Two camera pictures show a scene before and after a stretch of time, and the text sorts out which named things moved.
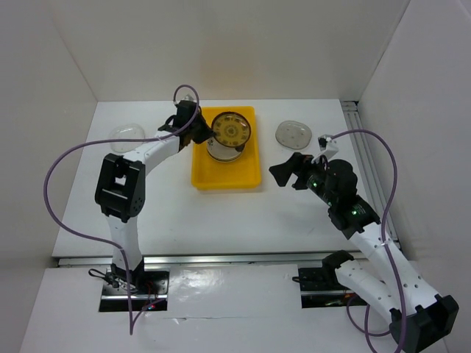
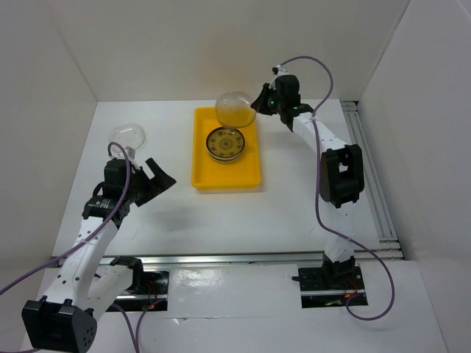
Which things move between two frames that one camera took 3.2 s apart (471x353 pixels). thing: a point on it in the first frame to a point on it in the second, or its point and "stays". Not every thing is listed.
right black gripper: x=282 y=171 to x=260 y=105
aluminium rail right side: x=368 y=165 stays
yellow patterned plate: x=232 y=129 to x=225 y=145
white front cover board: x=235 y=291 stays
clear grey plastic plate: x=293 y=134 to x=233 y=109
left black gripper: x=207 y=132 to x=165 y=180
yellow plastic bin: x=242 y=173 stays
